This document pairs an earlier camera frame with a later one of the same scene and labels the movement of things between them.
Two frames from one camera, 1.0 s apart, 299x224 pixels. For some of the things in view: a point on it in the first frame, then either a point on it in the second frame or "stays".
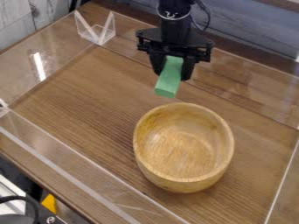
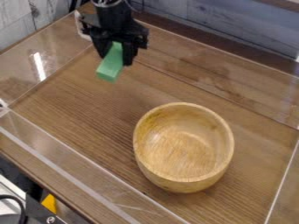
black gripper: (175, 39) to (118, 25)
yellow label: (51, 203) stays
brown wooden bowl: (182, 144) stays
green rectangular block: (170, 80) to (110, 69)
